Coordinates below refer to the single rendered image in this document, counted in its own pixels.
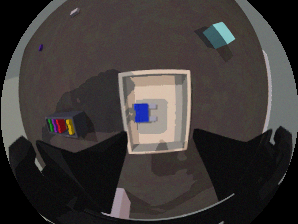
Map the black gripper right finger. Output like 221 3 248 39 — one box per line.
193 129 273 201

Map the beige rectangular tray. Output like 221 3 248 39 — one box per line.
118 69 192 155

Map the yellow fuse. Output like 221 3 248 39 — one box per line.
67 119 74 135

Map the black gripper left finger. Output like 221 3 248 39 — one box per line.
36 131 128 214

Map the red fuse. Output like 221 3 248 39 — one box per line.
56 119 67 133

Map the light blue cube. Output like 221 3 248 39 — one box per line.
202 22 235 48

